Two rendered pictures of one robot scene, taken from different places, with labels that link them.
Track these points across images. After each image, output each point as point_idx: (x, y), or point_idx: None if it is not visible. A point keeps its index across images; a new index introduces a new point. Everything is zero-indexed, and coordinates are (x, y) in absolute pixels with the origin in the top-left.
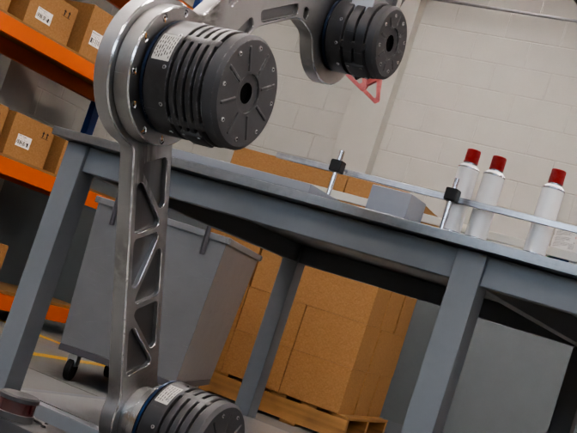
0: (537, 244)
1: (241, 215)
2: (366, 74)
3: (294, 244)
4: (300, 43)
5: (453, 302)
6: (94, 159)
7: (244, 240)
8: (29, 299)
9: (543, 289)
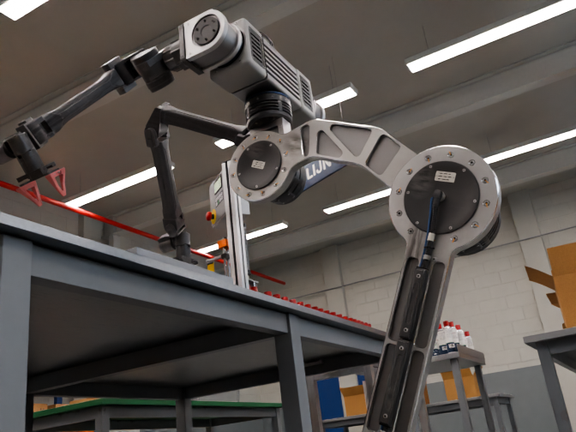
0: None
1: (187, 309)
2: (288, 201)
3: None
4: (288, 174)
5: (297, 348)
6: (39, 259)
7: None
8: None
9: (314, 331)
